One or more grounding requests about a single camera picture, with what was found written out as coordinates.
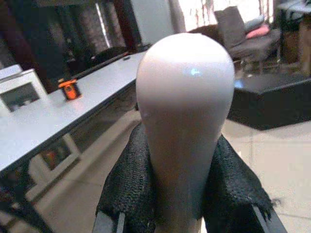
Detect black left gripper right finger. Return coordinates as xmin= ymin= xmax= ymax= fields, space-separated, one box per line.
xmin=200 ymin=134 xmax=289 ymax=233

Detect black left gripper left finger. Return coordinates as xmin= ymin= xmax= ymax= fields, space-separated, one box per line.
xmin=94 ymin=122 xmax=157 ymax=233

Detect white broom handle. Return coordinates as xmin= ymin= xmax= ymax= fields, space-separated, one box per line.
xmin=135 ymin=32 xmax=235 ymax=233

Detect long white table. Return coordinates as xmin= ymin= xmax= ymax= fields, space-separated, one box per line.
xmin=0 ymin=50 xmax=151 ymax=202

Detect black low coffee table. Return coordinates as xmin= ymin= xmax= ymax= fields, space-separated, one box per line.
xmin=225 ymin=72 xmax=311 ymax=131

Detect orange and black tape measure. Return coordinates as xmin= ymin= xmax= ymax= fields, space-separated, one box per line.
xmin=57 ymin=79 xmax=83 ymax=100

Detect white box with window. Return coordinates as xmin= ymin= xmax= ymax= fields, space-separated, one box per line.
xmin=0 ymin=64 xmax=49 ymax=117

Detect grey armchair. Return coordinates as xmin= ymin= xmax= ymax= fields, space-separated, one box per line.
xmin=213 ymin=6 xmax=282 ymax=71

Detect pink cushion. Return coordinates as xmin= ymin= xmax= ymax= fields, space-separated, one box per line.
xmin=245 ymin=23 xmax=271 ymax=40

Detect grey cushion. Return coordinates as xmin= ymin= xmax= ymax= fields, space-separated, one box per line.
xmin=244 ymin=14 xmax=265 ymax=31

